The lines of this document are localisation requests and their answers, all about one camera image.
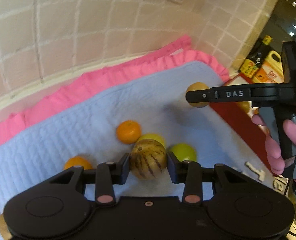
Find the large orange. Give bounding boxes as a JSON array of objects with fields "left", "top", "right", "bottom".
[{"left": 236, "top": 101, "right": 251, "bottom": 114}]

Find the right hand pink glove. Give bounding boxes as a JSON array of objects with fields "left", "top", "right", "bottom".
[{"left": 265, "top": 120, "right": 296, "bottom": 181}]

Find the striped pepino melon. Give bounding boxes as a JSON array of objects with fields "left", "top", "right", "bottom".
[{"left": 130, "top": 139, "right": 167, "bottom": 180}]

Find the pink ruffled cloth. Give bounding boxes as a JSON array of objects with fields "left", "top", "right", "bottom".
[{"left": 0, "top": 35, "right": 229, "bottom": 146}]

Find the yellowish round pear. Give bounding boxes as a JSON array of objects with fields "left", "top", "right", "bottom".
[{"left": 186, "top": 82, "right": 209, "bottom": 108}]

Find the yellow detergent jug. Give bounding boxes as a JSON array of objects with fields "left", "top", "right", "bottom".
[{"left": 252, "top": 50, "right": 284, "bottom": 83}]

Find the mandarin orange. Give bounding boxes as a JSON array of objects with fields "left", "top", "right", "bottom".
[{"left": 116, "top": 120, "right": 142, "bottom": 144}]

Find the green apple upper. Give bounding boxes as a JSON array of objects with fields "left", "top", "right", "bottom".
[{"left": 137, "top": 133, "right": 166, "bottom": 147}]

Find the green apple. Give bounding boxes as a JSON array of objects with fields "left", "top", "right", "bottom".
[
  {"left": 137, "top": 133, "right": 166, "bottom": 147},
  {"left": 169, "top": 143, "right": 197, "bottom": 161}
]

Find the orange fruit bottom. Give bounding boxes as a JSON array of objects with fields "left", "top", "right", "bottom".
[{"left": 64, "top": 155, "right": 93, "bottom": 170}]

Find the green apple right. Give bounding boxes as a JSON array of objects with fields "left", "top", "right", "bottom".
[{"left": 169, "top": 143, "right": 197, "bottom": 161}]

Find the blue quilted mat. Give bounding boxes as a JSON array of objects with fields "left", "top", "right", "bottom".
[{"left": 0, "top": 60, "right": 289, "bottom": 240}]

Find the red white box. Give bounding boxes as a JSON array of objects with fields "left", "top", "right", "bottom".
[{"left": 209, "top": 73, "right": 276, "bottom": 174}]

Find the dark soy sauce bottle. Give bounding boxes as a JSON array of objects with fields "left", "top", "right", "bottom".
[{"left": 239, "top": 35, "right": 272, "bottom": 79}]

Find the brown kiwi fruit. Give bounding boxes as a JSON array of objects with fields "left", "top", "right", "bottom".
[{"left": 0, "top": 213, "right": 12, "bottom": 240}]

